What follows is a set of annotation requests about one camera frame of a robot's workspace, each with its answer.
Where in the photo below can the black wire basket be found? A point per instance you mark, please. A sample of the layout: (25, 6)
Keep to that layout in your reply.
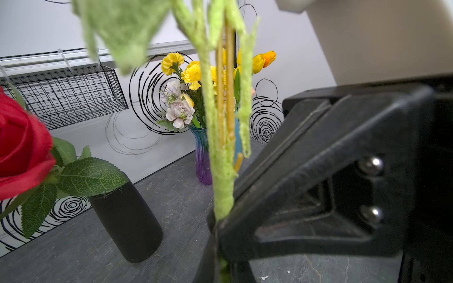
(65, 97)

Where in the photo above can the red rose low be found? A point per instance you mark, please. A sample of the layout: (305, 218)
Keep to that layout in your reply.
(37, 168)

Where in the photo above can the yellow tulip bouquet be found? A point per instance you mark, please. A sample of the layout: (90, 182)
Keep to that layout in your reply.
(260, 61)

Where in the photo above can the teal ceramic vase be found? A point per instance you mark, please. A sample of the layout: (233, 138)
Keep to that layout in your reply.
(238, 142)

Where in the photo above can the yellow carnation bouquet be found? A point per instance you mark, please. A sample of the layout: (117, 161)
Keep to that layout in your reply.
(182, 95)

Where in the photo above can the black vase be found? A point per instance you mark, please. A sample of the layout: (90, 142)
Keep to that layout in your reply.
(129, 221)

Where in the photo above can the purple glass vase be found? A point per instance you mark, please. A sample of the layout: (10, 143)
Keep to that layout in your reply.
(202, 159)

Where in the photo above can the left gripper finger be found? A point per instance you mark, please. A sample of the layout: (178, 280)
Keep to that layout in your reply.
(365, 171)

